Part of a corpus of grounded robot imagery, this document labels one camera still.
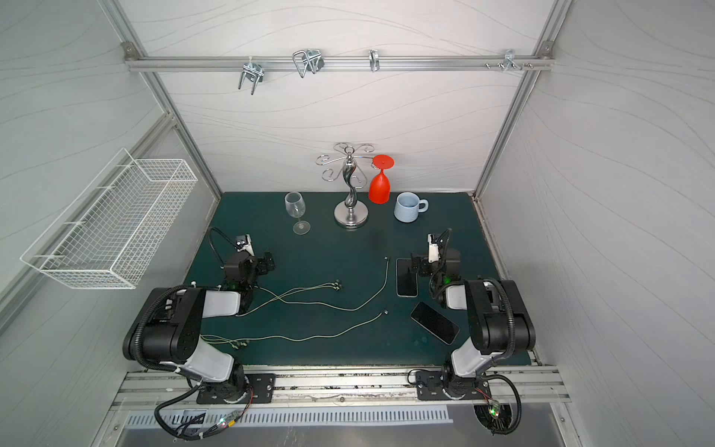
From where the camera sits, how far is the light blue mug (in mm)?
1105

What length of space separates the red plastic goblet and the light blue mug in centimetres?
10

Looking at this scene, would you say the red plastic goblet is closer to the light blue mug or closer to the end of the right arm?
the light blue mug

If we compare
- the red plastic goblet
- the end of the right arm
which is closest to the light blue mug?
the red plastic goblet

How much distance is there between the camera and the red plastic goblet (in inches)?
36.6
